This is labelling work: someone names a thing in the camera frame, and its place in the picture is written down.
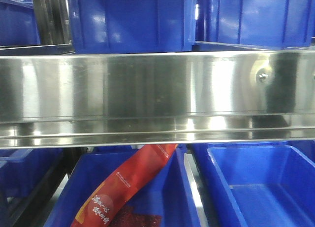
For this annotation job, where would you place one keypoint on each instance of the stainless steel shelf rail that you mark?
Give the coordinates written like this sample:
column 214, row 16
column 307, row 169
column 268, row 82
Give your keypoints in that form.
column 119, row 99

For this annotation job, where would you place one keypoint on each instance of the blue bin with snack bag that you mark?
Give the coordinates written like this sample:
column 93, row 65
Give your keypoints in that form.
column 168, row 195

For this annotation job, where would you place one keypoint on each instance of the red snack bag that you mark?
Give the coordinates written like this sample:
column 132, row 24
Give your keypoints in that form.
column 101, row 207

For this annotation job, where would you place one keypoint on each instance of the shelf rail bolt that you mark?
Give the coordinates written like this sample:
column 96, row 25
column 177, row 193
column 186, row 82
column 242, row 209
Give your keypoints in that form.
column 262, row 76

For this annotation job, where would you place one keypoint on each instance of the empty blue bin lower right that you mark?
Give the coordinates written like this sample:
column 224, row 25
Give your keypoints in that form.
column 258, row 185

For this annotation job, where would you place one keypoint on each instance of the blue bin upper middle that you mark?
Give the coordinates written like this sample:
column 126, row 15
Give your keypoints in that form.
column 132, row 26

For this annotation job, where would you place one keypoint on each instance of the blue bin lower left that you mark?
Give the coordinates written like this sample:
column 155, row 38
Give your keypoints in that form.
column 22, row 169

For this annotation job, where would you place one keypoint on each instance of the blue bin upper right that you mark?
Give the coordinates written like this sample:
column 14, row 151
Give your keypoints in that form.
column 270, row 23

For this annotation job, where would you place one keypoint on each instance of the blue bin upper left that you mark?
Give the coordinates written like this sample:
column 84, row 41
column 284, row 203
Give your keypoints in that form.
column 18, row 26

